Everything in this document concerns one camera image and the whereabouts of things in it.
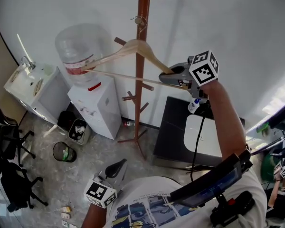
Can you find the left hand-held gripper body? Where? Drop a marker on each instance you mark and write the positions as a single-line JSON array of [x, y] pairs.
[[98, 191]]

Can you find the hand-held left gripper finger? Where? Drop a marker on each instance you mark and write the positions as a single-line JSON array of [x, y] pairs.
[[121, 178], [115, 168]]

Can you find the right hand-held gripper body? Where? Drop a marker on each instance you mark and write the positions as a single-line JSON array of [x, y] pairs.
[[203, 68]]

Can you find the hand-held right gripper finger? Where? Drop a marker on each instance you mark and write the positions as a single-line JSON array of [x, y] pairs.
[[169, 78], [180, 68]]

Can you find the wooden clothes hanger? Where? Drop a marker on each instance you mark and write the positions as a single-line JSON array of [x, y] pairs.
[[123, 50]]

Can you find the brown coat rack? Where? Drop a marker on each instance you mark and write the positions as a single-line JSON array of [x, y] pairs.
[[140, 8]]

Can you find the person's right forearm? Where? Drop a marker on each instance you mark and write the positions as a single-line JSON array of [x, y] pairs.
[[225, 122]]

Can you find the person's left forearm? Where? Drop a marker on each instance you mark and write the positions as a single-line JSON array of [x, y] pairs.
[[95, 216]]

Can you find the person's white printed t-shirt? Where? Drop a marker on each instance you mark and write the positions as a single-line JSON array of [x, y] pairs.
[[145, 189]]

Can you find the white bottle with blue cap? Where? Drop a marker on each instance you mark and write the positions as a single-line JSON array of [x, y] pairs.
[[193, 106]]

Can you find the small cardboard box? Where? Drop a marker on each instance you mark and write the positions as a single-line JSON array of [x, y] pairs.
[[66, 215], [66, 209]]

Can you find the red drink can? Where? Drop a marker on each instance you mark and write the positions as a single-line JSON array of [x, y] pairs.
[[128, 123]]

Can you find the beige waste bin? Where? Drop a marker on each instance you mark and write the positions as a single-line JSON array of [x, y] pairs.
[[79, 132]]

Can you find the black mesh waste bin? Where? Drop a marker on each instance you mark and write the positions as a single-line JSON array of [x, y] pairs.
[[63, 152]]

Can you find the black low cabinet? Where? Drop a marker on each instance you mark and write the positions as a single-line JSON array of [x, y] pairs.
[[172, 132]]

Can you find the white water dispenser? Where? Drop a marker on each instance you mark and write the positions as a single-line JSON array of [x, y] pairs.
[[102, 108]]

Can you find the black bag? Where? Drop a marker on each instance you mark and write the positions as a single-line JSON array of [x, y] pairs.
[[66, 120]]

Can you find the white flat appliance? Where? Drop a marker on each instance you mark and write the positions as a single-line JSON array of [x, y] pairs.
[[209, 136]]

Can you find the black office chair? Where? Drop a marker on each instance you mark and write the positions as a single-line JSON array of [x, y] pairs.
[[16, 186], [7, 132]]

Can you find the clear water jug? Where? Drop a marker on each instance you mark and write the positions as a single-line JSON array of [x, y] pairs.
[[80, 46]]

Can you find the white sink cabinet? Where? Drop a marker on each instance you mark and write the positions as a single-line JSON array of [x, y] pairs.
[[45, 91]]

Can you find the green round object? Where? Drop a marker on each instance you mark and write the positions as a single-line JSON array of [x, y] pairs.
[[268, 167]]

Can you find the metal faucet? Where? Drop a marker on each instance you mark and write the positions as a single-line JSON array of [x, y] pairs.
[[28, 62]]

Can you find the beige door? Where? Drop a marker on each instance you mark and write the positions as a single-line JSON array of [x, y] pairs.
[[2, 68]]

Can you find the black mount with red button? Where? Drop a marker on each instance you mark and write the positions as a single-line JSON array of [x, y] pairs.
[[237, 205]]

